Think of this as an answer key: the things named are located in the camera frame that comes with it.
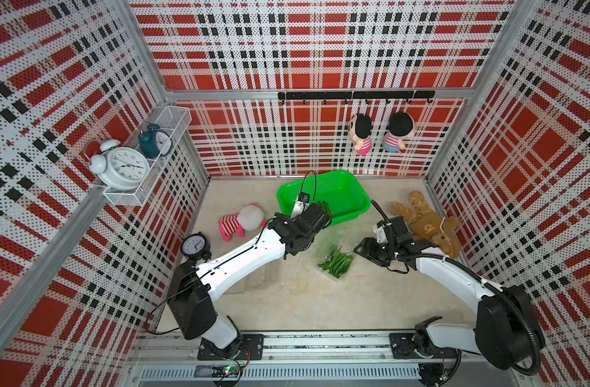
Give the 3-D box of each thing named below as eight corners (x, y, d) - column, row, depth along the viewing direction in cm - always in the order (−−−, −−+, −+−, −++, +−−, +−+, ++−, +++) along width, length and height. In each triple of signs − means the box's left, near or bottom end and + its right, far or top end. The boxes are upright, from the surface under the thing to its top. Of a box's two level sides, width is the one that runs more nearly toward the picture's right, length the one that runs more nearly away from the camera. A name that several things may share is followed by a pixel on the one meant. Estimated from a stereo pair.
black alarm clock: (178, 260, 94) (175, 257, 92) (188, 235, 102) (185, 232, 99) (210, 260, 94) (207, 257, 92) (217, 235, 102) (215, 231, 99)
